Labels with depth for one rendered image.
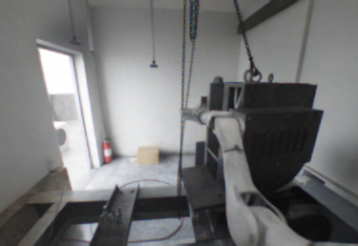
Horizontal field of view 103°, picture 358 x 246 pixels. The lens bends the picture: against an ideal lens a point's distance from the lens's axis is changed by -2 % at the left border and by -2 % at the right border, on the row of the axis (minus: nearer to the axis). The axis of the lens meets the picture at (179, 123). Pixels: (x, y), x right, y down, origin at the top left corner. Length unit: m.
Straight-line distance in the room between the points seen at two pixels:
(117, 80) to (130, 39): 0.78
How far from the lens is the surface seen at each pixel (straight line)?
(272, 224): 0.38
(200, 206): 1.02
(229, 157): 0.45
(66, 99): 7.91
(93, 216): 1.78
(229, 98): 0.95
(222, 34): 3.40
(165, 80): 3.08
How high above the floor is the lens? 1.62
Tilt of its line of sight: 16 degrees down
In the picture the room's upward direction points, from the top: straight up
